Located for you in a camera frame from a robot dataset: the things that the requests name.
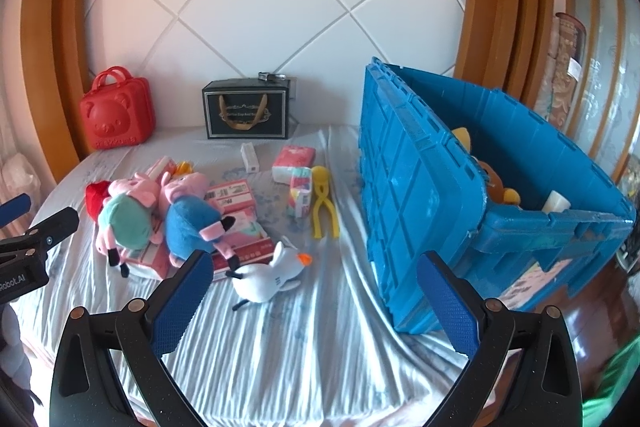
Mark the patterned rolled carpet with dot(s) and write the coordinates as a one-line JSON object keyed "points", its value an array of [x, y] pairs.
{"points": [[562, 67]]}

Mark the pink tissue packet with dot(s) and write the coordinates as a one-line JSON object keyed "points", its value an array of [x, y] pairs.
{"points": [[295, 159]]}

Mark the person's left forearm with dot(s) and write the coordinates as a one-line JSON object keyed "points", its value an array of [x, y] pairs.
{"points": [[7, 332]]}

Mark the yellow plastic clamp toy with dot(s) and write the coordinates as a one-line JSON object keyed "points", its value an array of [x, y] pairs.
{"points": [[320, 207]]}

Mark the red plush toy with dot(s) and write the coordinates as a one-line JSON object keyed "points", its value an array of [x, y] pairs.
{"points": [[96, 199]]}

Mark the striped floral bed sheet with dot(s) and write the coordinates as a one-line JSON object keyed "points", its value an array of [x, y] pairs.
{"points": [[310, 347]]}

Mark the pig plush teal dress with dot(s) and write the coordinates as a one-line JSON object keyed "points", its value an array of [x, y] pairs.
{"points": [[125, 217]]}

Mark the green cloth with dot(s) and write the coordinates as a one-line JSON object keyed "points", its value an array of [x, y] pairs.
{"points": [[617, 387]]}

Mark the pale bundled cloth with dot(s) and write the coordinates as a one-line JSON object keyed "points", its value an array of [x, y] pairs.
{"points": [[15, 174]]}

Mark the pink red carton box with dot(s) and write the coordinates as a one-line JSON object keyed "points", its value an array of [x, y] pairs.
{"points": [[230, 194]]}

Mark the colourful striped tissue packet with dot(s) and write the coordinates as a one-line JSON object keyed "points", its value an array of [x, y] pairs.
{"points": [[301, 192]]}

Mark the pink teal carton box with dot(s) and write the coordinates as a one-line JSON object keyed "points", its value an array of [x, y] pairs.
{"points": [[245, 229]]}

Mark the small yellow orange toy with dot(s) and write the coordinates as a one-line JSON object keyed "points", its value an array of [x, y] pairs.
{"points": [[183, 167]]}

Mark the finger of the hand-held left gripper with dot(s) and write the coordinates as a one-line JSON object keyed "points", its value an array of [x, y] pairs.
{"points": [[52, 227], [14, 209]]}

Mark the white cup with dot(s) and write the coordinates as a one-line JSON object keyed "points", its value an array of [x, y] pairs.
{"points": [[555, 202]]}

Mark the pig plush blue dress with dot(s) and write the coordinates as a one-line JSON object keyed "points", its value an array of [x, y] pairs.
{"points": [[185, 217]]}

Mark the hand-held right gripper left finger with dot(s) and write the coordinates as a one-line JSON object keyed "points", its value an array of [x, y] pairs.
{"points": [[177, 307]]}

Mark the brown bear plush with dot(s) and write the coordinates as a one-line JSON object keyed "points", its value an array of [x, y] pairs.
{"points": [[492, 182]]}

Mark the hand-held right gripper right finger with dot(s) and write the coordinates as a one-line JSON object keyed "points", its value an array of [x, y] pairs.
{"points": [[450, 312]]}

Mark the wooden headboard frame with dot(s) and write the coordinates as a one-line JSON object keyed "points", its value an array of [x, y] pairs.
{"points": [[55, 32]]}

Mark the yellow plush toy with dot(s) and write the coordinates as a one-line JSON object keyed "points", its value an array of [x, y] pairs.
{"points": [[462, 138]]}

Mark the small white box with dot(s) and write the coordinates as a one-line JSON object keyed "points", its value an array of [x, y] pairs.
{"points": [[250, 157]]}

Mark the long red carton box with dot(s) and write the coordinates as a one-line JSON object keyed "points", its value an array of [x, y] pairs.
{"points": [[250, 259]]}

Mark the blue plastic storage bin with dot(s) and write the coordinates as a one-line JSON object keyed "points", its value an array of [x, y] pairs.
{"points": [[415, 187]]}

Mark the white goose toy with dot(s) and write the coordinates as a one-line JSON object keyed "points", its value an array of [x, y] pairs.
{"points": [[260, 279]]}

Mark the red bear-shaped case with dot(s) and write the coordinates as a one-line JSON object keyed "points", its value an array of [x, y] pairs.
{"points": [[117, 117]]}

